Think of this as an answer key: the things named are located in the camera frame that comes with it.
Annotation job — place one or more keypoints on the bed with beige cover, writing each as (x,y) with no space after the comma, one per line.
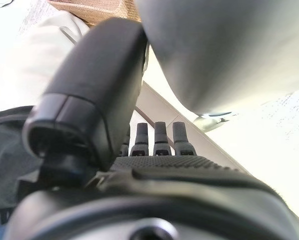
(27,62)

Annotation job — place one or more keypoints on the dark grey cloth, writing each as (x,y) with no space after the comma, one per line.
(7,155)

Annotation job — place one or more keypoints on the tan basket with dark liner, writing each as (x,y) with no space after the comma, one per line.
(94,10)

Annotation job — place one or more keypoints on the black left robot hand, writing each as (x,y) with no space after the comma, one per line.
(164,200)

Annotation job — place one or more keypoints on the silver left robot leg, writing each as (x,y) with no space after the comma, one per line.
(227,50)

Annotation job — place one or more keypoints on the beige padded bed base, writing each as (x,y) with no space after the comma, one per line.
(164,110)

